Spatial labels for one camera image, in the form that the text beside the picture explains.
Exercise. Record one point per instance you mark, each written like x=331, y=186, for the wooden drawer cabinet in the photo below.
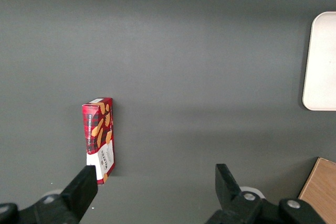
x=323, y=190

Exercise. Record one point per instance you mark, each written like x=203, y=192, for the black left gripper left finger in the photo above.
x=73, y=197

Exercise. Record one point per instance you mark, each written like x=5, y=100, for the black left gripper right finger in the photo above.
x=231, y=197

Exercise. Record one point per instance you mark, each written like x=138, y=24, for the beige rectangular tray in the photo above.
x=323, y=61

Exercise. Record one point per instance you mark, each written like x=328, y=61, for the red tartan shortbread box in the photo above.
x=101, y=129

